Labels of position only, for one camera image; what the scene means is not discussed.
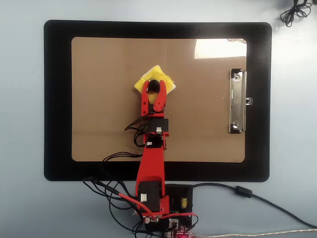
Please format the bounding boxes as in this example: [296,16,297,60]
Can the coiled thin black cable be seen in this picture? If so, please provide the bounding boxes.
[279,0,313,27]

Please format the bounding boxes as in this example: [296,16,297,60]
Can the black robot base with electronics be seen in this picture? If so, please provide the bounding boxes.
[145,183,194,238]

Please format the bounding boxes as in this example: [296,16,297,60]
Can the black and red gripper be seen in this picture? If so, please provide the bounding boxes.
[140,79,170,134]

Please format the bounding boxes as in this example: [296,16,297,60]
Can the metal clipboard clip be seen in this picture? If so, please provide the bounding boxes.
[228,68,253,134]

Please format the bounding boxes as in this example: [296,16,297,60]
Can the red wire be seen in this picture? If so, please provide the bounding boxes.
[108,187,199,235]

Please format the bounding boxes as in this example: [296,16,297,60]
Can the black servo wires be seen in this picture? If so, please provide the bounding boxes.
[82,116,149,235]

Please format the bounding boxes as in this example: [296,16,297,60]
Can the black rubber mat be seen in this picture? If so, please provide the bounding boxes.
[44,20,272,183]

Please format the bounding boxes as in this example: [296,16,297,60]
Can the brown clipboard board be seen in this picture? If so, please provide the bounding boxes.
[71,37,248,164]

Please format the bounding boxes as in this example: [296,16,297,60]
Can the black power cable with ferrite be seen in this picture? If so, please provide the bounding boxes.
[187,182,317,229]

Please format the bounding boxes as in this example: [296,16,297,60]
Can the silver braided USB cable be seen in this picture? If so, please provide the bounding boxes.
[195,228,317,238]

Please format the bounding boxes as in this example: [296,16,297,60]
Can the yellow sponge with black knob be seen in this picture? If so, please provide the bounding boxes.
[134,64,178,102]

